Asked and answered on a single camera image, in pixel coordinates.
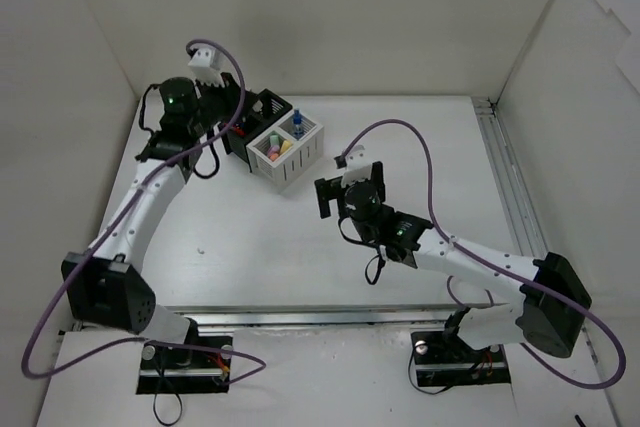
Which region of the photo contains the red ballpoint pen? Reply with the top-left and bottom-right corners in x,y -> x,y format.
232,122 -> 246,137

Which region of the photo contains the green highlighter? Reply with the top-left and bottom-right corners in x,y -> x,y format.
269,134 -> 280,147

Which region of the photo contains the clear blue-capped spray bottle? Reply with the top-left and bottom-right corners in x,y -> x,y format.
291,108 -> 305,140

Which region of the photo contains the yellow highlighter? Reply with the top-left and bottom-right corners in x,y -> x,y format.
279,140 -> 292,155

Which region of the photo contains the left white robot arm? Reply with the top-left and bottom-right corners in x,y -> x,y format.
61,72 -> 247,367

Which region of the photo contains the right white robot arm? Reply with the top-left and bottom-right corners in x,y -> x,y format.
314,162 -> 591,359

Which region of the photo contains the black slotted organizer box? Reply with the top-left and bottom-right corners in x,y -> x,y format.
222,89 -> 292,162

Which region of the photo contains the white slotted organizer box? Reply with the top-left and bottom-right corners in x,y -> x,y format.
247,110 -> 324,190

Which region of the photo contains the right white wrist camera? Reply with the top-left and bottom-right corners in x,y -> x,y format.
334,145 -> 373,188

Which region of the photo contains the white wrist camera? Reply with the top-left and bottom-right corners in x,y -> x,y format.
188,46 -> 224,87
334,145 -> 373,188

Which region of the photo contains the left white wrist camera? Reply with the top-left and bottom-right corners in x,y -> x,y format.
188,46 -> 224,87

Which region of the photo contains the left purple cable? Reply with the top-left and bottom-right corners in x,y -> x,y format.
20,38 -> 267,387

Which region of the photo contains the aluminium side rail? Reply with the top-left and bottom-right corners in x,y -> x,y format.
472,98 -> 548,259

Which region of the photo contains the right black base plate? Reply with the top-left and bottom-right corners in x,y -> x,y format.
407,331 -> 511,395

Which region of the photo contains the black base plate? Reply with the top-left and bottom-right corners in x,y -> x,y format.
407,331 -> 511,395
136,345 -> 231,395

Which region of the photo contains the aluminium front rail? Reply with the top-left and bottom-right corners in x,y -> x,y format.
74,302 -> 516,332

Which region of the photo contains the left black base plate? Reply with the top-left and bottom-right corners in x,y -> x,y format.
136,345 -> 231,395

